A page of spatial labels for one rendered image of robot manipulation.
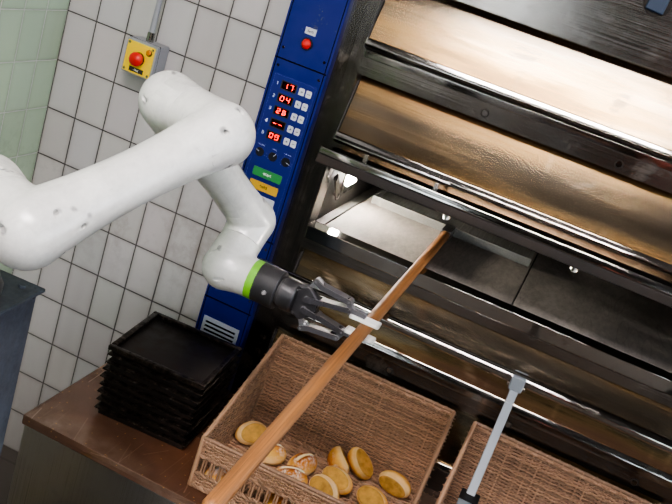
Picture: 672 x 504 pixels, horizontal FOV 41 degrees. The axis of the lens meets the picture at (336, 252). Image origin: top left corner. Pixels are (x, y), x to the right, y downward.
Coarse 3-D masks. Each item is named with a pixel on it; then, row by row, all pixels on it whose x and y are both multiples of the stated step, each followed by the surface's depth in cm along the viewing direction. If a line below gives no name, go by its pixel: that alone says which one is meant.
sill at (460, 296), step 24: (312, 240) 260; (336, 240) 257; (360, 240) 261; (384, 264) 254; (408, 264) 255; (432, 288) 252; (456, 288) 249; (480, 312) 249; (504, 312) 246; (528, 312) 250; (552, 336) 244; (576, 336) 244; (600, 360) 241; (624, 360) 239; (648, 384) 238
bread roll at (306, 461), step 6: (294, 456) 249; (300, 456) 249; (306, 456) 249; (312, 456) 251; (288, 462) 249; (294, 462) 247; (300, 462) 247; (306, 462) 248; (312, 462) 250; (306, 468) 248; (312, 468) 250; (306, 474) 248
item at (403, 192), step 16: (320, 160) 238; (336, 160) 237; (352, 176) 236; (368, 176) 235; (400, 192) 233; (416, 192) 232; (432, 208) 231; (448, 208) 230; (480, 224) 228; (512, 240) 226; (528, 240) 225; (560, 256) 223; (592, 272) 222; (608, 272) 221; (624, 288) 220; (640, 288) 219
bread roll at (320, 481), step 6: (318, 474) 243; (312, 480) 242; (318, 480) 241; (324, 480) 241; (330, 480) 241; (312, 486) 242; (318, 486) 241; (324, 486) 240; (330, 486) 239; (336, 486) 240; (330, 492) 238; (336, 492) 239
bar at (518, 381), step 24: (408, 336) 217; (432, 336) 215; (480, 360) 212; (528, 384) 210; (504, 408) 208; (576, 408) 207; (600, 408) 207; (624, 432) 205; (648, 432) 204; (480, 480) 200
